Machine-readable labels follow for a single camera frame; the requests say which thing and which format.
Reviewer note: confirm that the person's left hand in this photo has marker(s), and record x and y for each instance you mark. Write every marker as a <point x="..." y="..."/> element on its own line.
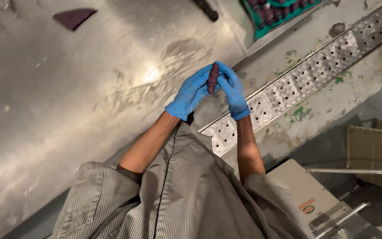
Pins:
<point x="187" y="94"/>

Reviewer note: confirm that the person's right hand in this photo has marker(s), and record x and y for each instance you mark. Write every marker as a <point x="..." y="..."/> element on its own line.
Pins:
<point x="234" y="93"/>

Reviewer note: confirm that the person's right fingers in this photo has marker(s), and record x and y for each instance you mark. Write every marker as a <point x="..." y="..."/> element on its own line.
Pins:
<point x="225" y="78"/>

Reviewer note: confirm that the person's left fingers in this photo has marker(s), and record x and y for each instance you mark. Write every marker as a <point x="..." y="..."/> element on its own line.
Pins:
<point x="200" y="81"/>

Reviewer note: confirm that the purple dough piece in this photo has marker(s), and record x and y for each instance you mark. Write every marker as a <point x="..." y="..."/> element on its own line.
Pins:
<point x="213" y="78"/>

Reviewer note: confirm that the perforated metal drain cover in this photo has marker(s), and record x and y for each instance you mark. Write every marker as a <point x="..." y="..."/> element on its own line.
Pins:
<point x="303" y="71"/>

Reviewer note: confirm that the green tray of purple rolls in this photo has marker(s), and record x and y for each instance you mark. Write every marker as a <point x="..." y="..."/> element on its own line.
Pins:
<point x="277" y="13"/>

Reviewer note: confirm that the grey striped work shirt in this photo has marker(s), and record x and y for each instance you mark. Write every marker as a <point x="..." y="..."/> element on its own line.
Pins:
<point x="181" y="199"/>

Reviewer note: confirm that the beige machine housing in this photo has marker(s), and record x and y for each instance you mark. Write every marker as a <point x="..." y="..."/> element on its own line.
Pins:
<point x="305" y="192"/>

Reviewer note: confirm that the purple triangular dough sheet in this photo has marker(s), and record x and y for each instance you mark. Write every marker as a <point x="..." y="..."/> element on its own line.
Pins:
<point x="73" y="18"/>

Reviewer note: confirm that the brown cardboard box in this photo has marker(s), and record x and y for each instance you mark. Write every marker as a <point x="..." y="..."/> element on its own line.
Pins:
<point x="375" y="156"/>

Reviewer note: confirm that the metal frame rail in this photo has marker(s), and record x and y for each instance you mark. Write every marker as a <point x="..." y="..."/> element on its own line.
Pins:
<point x="355" y="171"/>

